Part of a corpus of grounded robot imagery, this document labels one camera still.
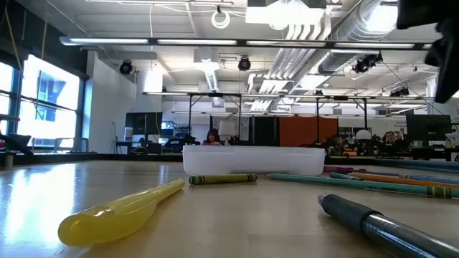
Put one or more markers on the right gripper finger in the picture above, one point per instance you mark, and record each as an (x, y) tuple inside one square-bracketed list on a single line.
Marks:
[(448, 64)]

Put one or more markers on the blue pencil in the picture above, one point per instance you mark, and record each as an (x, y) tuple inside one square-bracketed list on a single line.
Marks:
[(430, 178)]

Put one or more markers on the orange pencil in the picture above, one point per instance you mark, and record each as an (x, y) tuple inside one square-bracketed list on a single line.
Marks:
[(405, 181)]

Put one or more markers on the teal pencil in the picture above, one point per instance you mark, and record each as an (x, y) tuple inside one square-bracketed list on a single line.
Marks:
[(358, 183)]

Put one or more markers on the dark green crayon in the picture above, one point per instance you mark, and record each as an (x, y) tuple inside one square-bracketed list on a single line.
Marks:
[(340, 176)]

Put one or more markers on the black pen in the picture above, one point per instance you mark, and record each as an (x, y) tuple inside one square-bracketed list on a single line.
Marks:
[(380, 224)]

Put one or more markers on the clear plastic supply box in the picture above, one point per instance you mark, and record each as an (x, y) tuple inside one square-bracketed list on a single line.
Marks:
[(251, 161)]

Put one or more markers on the olive green crayon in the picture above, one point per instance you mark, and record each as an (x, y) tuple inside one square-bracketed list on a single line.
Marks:
[(222, 179)]

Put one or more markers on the yellow plastic spoon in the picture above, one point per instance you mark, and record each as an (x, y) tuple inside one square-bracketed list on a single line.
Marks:
[(118, 215)]

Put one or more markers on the black monitor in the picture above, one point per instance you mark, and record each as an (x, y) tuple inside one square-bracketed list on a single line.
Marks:
[(143, 123), (428, 127)]

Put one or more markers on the person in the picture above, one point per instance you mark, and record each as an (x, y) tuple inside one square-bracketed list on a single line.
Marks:
[(213, 138), (389, 138), (335, 144)]

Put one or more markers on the orange partition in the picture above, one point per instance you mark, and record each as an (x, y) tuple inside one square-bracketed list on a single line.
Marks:
[(305, 130)]

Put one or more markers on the black round ceiling fixture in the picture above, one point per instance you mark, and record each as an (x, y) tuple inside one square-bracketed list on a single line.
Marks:
[(126, 67), (244, 63)]

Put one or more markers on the LED light bar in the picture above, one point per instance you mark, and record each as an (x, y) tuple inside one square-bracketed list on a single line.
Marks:
[(197, 42)]

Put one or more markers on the large window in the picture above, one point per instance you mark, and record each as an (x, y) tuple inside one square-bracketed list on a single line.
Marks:
[(50, 104)]

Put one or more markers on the silver ventilation duct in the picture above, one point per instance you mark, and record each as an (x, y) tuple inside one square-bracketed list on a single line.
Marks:
[(355, 36)]

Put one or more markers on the black ceiling camera mount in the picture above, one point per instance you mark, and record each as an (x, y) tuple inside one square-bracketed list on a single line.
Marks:
[(365, 63)]

